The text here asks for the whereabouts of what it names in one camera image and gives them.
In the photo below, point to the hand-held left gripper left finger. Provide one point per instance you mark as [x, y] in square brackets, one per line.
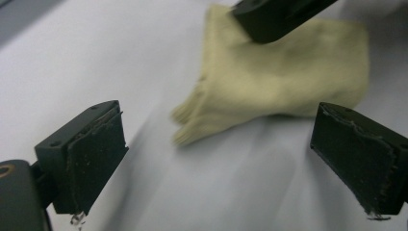
[89, 160]

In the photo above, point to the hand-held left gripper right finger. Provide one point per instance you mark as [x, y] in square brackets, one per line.
[362, 160]

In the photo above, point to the pale yellow sock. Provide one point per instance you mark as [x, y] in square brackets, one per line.
[282, 80]

